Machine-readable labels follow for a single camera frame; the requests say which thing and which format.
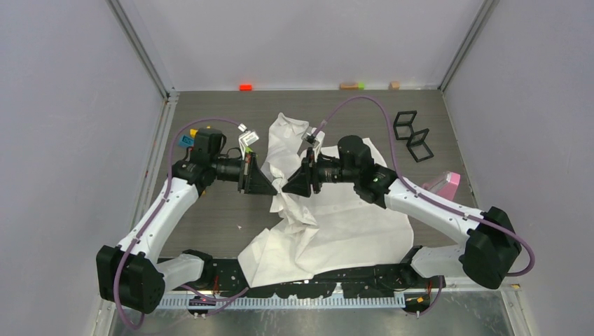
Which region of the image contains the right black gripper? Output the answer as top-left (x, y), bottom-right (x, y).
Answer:
top-left (283, 148), bottom-right (359, 198)

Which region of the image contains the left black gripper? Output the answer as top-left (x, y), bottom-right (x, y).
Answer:
top-left (211, 152), bottom-right (277, 195)

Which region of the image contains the white shirt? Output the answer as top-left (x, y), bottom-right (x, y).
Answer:
top-left (237, 112), bottom-right (415, 289)

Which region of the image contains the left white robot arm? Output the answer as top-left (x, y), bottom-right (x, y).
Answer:
top-left (96, 125), bottom-right (277, 314)

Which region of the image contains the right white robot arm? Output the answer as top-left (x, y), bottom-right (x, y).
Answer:
top-left (282, 135), bottom-right (522, 289)

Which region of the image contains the blue square toy brick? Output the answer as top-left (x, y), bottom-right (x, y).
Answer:
top-left (178, 134), bottom-right (194, 148)

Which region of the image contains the wooden block with green end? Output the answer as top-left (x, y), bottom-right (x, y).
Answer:
top-left (339, 82), bottom-right (365, 90)

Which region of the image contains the pink stand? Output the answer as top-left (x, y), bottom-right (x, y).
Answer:
top-left (422, 171), bottom-right (461, 201)

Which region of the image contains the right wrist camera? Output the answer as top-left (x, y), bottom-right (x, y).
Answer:
top-left (301, 126), bottom-right (325, 160)

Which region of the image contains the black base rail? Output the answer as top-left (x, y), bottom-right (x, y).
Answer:
top-left (187, 259), bottom-right (446, 299)

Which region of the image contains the black display frame with brooch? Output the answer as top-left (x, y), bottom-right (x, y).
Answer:
top-left (393, 110), bottom-right (417, 141)

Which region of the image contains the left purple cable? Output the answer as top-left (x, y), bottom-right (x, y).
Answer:
top-left (112, 117), bottom-right (251, 330)

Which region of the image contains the purple cable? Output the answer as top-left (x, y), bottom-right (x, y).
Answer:
top-left (313, 96), bottom-right (536, 317)
top-left (112, 117), bottom-right (251, 330)

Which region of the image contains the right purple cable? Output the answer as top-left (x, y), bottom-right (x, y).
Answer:
top-left (313, 96), bottom-right (536, 317)

